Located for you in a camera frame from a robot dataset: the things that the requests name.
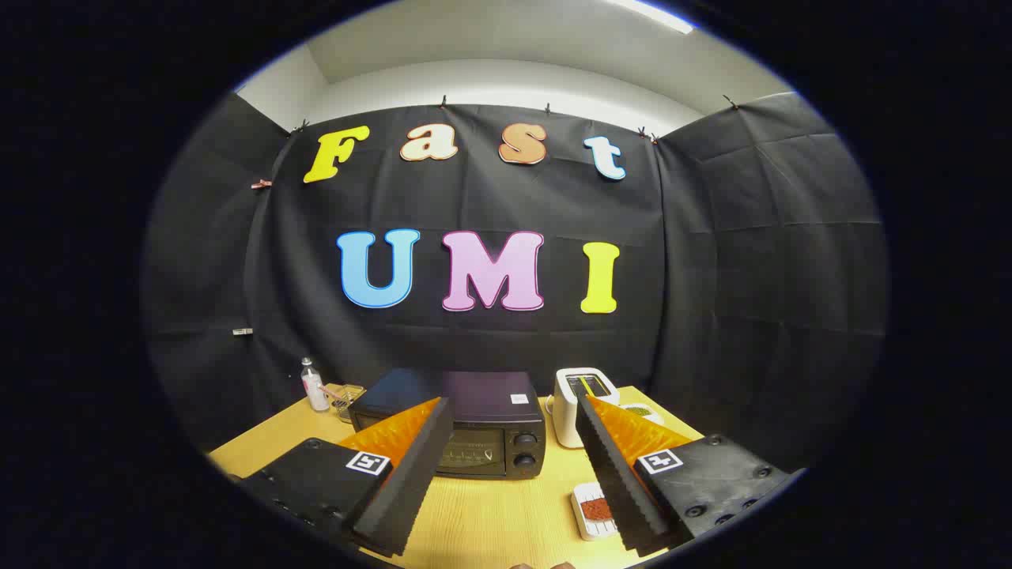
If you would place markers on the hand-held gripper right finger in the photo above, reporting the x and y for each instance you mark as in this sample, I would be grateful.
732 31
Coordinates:
613 474

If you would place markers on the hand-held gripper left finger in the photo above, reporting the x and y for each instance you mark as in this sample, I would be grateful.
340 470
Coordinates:
423 458

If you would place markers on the red-brown meat slice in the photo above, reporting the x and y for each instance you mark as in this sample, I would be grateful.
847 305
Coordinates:
594 508

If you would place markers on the black toaster oven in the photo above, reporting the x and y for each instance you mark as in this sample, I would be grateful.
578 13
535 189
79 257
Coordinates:
490 395

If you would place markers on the white plate with green food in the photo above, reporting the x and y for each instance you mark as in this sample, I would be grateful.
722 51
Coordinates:
642 412

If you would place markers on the white pop-up toaster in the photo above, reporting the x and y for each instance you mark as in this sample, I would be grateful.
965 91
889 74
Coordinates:
565 419

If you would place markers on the white rectangular dish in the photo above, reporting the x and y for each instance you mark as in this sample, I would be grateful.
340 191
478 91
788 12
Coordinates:
583 528

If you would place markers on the small clear bottle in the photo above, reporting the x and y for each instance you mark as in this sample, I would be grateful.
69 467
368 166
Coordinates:
316 393

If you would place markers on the black backdrop cloth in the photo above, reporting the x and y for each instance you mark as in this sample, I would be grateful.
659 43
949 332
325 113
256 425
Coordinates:
474 205

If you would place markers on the ceiling light strip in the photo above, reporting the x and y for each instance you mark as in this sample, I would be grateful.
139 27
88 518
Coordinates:
656 14

